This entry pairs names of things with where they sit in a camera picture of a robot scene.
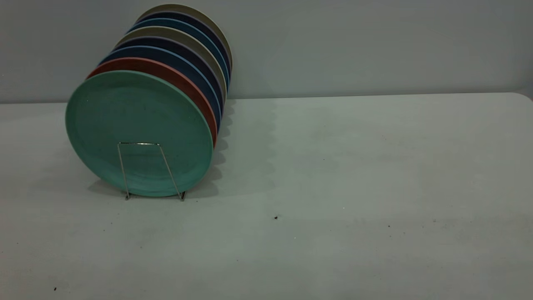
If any dark purple round plate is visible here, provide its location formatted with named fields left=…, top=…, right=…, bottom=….
left=135, top=11, right=232, bottom=70
left=113, top=36, right=226, bottom=114

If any green round plate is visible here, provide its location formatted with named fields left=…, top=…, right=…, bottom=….
left=65, top=70, right=214, bottom=198

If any teal blue round plate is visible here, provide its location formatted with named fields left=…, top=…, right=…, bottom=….
left=126, top=18, right=230, bottom=87

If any metal wire plate rack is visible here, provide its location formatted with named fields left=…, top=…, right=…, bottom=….
left=117, top=142, right=187, bottom=201

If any beige round plate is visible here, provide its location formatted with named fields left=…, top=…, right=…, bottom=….
left=135, top=4, right=233, bottom=64
left=115, top=26, right=228, bottom=100

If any pink round plate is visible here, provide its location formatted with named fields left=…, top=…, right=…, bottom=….
left=86, top=57, right=218, bottom=148

